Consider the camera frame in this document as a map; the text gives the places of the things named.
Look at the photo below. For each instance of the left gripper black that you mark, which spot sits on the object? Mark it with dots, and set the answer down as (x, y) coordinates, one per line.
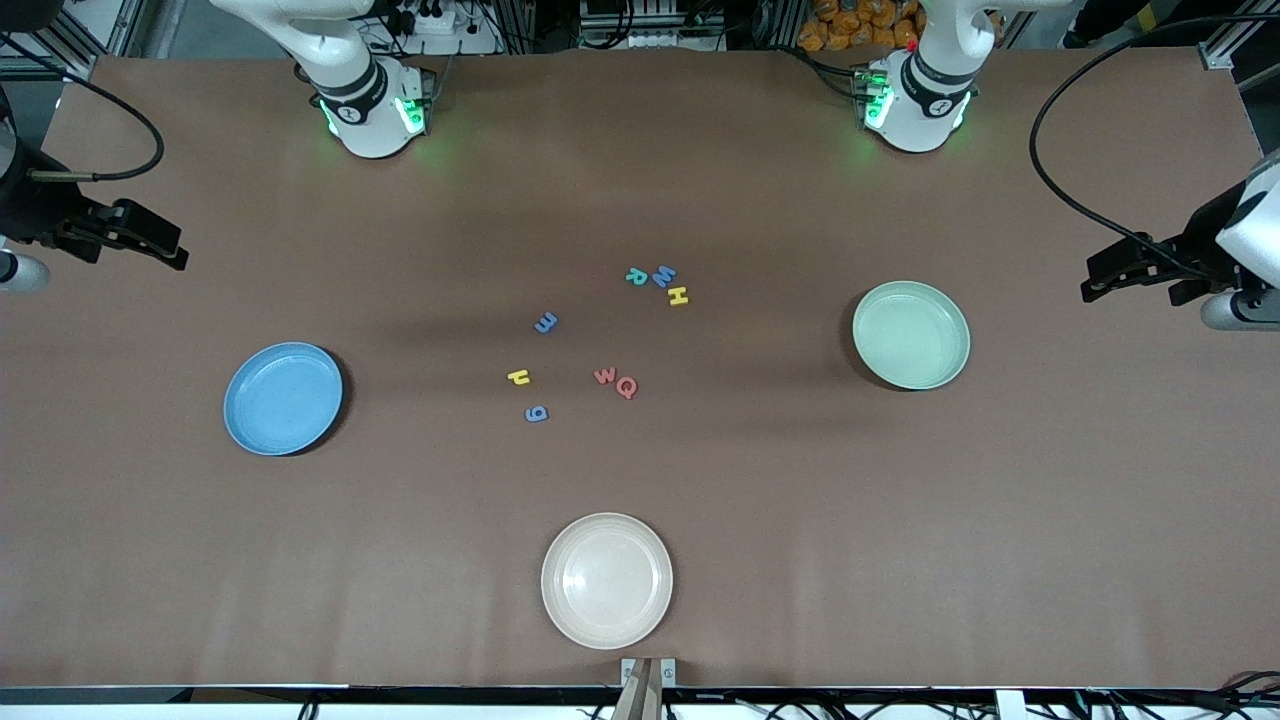
(1193, 247)

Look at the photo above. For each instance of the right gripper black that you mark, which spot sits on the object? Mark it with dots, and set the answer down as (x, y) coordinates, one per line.
(40, 208)

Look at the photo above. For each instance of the blue lowercase letter a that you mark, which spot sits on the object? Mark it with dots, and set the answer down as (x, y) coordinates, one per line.
(537, 414)

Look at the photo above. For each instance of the blue foam letter W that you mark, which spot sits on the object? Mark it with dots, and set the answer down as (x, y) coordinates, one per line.
(664, 277)

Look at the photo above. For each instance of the teal foam letter R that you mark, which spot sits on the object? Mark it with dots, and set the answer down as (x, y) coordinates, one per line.
(636, 277)

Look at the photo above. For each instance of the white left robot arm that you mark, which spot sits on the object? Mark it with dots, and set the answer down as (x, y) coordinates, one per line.
(925, 100)

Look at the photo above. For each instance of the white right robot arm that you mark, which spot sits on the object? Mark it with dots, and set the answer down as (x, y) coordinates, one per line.
(365, 100)

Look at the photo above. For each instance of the blue plate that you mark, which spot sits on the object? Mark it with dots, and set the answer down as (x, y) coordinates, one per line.
(283, 400)

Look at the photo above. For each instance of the pale green plate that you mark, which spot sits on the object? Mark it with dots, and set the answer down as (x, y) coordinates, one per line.
(911, 335)

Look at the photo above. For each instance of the orange snack packets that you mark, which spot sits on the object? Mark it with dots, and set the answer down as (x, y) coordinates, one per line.
(840, 25)

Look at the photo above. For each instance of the blue foam letter m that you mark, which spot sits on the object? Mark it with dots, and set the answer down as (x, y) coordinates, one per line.
(546, 322)

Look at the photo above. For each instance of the red lowercase letter w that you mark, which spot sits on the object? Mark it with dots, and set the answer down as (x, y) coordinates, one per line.
(604, 377)

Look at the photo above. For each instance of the red foam letter Q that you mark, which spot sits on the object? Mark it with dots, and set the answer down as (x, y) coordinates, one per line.
(620, 386)

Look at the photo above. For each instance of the grey electronics rack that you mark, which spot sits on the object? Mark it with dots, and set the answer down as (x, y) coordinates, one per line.
(650, 20)

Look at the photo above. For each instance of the beige plate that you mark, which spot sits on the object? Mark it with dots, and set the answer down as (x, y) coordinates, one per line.
(607, 580)

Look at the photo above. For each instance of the aluminium frame profile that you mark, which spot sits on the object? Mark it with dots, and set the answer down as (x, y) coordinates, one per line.
(50, 68)
(1215, 57)

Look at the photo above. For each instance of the metal mounting bracket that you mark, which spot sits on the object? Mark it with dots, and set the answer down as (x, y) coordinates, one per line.
(668, 672)

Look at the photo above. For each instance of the beige camera post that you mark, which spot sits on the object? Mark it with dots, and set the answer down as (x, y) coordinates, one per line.
(640, 700)

